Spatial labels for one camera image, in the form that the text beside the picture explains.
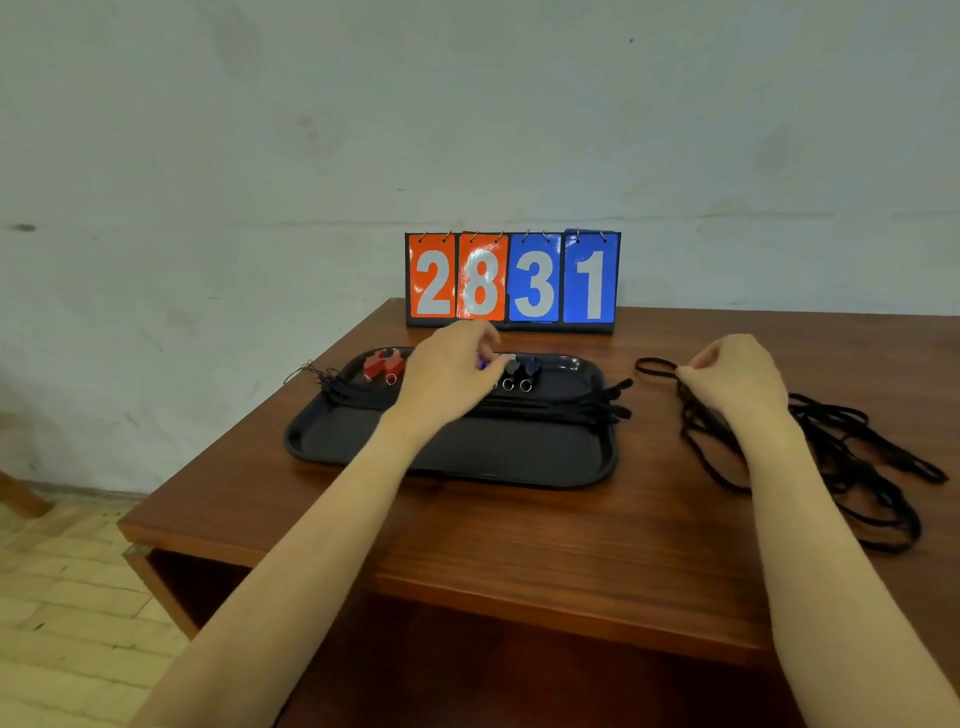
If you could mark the orange and blue flip scoreboard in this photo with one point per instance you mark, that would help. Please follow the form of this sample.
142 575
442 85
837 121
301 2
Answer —
514 279

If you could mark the black plastic tray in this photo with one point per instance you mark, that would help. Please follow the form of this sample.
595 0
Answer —
510 454

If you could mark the person's right forearm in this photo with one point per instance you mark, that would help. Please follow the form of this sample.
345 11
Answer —
825 592

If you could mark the person's left forearm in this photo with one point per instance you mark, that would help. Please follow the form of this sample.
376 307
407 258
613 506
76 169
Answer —
262 600

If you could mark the wooden desk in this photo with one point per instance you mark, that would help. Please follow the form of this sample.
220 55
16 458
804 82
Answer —
525 667

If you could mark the person's right hand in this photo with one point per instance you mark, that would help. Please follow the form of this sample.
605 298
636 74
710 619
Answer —
739 382

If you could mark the person's left hand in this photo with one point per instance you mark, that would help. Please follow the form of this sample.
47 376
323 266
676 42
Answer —
446 375

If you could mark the brown wooden chair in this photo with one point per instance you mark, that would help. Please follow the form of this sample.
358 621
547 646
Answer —
22 499

